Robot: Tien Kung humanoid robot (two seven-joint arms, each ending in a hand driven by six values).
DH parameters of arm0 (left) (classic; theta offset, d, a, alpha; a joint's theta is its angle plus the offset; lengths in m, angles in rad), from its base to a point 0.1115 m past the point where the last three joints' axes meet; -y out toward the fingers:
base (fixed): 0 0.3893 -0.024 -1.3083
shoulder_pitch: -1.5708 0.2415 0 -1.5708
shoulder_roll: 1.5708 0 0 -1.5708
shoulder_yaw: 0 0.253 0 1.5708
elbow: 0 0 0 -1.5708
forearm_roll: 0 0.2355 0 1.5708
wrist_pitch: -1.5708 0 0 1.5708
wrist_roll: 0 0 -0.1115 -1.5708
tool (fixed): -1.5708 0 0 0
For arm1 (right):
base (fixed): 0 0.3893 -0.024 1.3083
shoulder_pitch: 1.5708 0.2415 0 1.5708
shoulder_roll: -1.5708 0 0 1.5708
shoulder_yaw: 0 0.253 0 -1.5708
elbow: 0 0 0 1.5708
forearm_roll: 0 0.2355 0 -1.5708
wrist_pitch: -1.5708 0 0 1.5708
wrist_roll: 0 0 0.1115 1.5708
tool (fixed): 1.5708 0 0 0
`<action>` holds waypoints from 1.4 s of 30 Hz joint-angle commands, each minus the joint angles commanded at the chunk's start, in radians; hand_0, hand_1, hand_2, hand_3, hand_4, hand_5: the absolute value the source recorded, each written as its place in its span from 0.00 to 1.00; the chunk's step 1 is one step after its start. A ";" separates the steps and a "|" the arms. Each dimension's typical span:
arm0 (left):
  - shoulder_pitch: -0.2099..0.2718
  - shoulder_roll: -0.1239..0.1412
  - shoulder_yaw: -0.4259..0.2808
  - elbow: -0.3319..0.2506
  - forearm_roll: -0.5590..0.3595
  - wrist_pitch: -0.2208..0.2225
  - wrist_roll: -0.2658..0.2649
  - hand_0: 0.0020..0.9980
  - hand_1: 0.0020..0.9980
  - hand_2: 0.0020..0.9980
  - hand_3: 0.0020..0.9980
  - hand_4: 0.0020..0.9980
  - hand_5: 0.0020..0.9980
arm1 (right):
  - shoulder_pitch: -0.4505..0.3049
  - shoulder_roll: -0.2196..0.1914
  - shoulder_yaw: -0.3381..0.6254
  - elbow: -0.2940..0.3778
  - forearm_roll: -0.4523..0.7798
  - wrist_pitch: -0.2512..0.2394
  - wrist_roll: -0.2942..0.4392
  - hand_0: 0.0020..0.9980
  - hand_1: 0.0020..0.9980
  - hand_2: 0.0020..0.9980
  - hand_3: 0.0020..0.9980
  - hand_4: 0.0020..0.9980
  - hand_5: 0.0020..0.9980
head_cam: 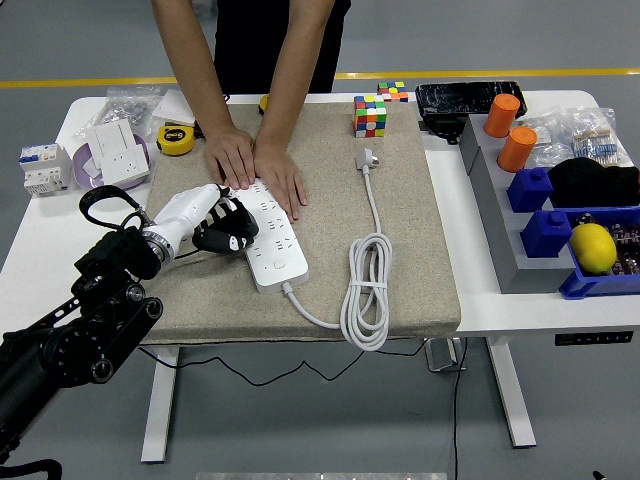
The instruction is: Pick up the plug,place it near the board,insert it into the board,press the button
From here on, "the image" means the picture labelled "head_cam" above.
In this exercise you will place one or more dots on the person's right forearm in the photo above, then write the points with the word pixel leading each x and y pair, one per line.
pixel 195 65

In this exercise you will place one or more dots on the large white switch plate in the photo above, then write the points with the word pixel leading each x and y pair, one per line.
pixel 172 107

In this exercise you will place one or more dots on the blue plastic bin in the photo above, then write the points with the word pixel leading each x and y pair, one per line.
pixel 600 287

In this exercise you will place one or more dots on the black glossy tray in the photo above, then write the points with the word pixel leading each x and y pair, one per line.
pixel 460 97

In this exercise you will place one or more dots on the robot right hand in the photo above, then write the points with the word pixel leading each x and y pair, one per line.
pixel 598 475

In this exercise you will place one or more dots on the person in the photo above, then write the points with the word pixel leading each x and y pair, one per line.
pixel 270 45

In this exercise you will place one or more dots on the white power strip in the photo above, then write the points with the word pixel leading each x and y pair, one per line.
pixel 280 265

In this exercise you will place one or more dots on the small colourful puzzle cube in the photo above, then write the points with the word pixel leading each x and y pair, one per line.
pixel 392 92

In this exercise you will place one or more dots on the black cloth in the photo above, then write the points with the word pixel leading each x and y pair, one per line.
pixel 590 182

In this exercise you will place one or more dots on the yellow black tape measure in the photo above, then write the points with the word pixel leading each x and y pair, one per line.
pixel 175 140

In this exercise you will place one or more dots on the purple bowl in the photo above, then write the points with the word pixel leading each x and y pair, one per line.
pixel 85 172

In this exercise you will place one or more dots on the grey metal box under table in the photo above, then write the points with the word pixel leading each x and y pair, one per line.
pixel 442 356

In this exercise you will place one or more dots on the clear bag of resistors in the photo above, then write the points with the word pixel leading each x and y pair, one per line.
pixel 595 145

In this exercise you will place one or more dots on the yellow lemon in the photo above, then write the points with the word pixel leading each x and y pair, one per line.
pixel 592 247

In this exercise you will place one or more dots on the clear bag of screws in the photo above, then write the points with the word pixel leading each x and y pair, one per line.
pixel 122 107

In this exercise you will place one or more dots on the person's left forearm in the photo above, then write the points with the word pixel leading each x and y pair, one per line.
pixel 295 75

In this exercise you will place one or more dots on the black power adapter block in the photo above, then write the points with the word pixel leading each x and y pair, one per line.
pixel 442 127

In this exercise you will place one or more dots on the black plug adapter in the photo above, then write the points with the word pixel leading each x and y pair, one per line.
pixel 251 226

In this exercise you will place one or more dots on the orange cylinder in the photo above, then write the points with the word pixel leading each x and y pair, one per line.
pixel 502 117
pixel 517 150

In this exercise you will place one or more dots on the person's left hand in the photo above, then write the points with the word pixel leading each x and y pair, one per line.
pixel 282 177

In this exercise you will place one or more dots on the white circuit breaker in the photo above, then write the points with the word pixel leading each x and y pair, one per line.
pixel 45 170

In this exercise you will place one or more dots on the white wall socket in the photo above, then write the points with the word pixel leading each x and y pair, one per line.
pixel 125 165

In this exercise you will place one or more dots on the large colourful puzzle cube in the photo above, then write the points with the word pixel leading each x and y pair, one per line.
pixel 370 117

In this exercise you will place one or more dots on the small white switch plate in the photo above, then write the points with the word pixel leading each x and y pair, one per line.
pixel 115 137

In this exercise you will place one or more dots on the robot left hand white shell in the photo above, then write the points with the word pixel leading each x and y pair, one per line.
pixel 185 210

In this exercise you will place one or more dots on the white table leg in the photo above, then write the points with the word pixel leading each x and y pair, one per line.
pixel 160 415
pixel 515 400

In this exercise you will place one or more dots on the person's right hand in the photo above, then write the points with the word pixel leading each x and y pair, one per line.
pixel 232 157

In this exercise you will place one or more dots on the yellow tape measure grey button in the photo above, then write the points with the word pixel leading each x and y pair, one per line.
pixel 263 104

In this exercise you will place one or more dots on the black table control panel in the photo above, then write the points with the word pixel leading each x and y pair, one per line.
pixel 592 339

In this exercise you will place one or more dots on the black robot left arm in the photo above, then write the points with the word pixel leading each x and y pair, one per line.
pixel 75 325

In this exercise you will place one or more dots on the blue plastic block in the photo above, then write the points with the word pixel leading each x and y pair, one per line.
pixel 545 237
pixel 530 192

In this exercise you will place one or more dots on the grey stepped block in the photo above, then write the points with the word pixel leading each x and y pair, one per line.
pixel 500 235

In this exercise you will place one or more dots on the grey-brown mat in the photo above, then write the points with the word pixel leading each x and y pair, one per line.
pixel 325 225

